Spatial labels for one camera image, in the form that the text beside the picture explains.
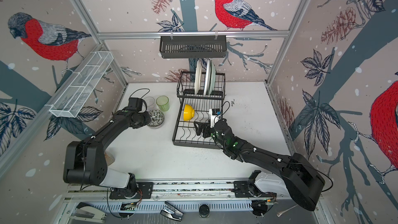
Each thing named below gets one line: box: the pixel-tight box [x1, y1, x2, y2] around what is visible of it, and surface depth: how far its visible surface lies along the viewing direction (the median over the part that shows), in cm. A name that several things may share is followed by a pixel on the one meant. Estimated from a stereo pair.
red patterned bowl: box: [147, 108, 165, 128], surface depth 97 cm
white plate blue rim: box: [203, 59, 212, 95], surface depth 76 cm
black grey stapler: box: [69, 201, 108, 224], surface depth 68 cm
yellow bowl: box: [183, 103, 195, 121], surface depth 95 cm
